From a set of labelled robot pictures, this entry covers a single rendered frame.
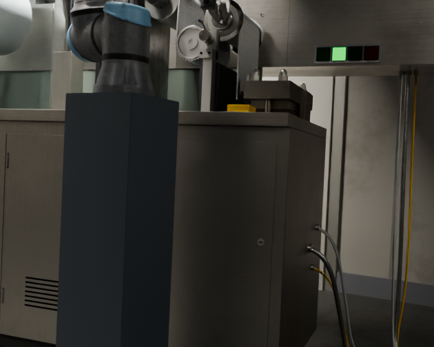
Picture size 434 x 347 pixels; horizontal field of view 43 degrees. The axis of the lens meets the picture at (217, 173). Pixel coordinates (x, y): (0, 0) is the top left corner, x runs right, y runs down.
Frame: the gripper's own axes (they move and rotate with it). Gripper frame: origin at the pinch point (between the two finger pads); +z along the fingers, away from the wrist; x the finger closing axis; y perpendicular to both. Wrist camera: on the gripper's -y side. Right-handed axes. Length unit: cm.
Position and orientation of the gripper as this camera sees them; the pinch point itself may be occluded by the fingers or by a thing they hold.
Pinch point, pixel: (222, 22)
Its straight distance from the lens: 197.7
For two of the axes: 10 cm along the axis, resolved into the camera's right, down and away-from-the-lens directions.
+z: 2.4, 6.4, 7.3
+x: -9.3, -0.5, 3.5
